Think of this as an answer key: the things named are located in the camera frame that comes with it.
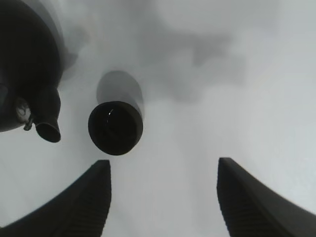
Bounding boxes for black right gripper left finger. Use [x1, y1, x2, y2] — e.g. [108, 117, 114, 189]
[0, 160, 112, 237]

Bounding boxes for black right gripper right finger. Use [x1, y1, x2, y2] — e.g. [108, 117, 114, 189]
[217, 158, 316, 237]

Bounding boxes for small black teacup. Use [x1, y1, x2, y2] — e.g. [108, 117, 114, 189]
[88, 101, 143, 156]

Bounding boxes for black round teapot kettle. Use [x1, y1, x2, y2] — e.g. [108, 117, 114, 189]
[0, 0, 63, 143]

